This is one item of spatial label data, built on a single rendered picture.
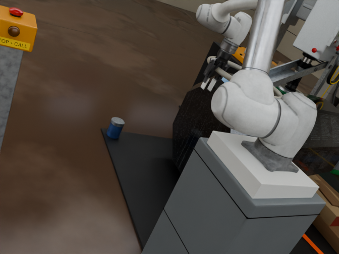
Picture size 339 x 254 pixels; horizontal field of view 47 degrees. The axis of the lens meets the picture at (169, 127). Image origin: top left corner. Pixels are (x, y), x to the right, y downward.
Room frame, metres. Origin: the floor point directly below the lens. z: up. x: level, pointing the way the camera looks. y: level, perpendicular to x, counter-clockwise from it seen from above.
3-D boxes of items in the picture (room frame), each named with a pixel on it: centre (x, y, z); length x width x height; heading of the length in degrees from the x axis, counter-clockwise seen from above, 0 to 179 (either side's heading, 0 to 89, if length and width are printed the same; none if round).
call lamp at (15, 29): (1.00, 0.51, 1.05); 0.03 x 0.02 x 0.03; 122
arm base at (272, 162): (1.41, -0.42, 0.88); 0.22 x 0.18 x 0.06; 130
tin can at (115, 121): (2.51, 0.36, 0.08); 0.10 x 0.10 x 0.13
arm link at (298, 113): (1.40, -0.40, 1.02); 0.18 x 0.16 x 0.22; 111
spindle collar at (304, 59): (2.73, -0.67, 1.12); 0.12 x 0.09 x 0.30; 144
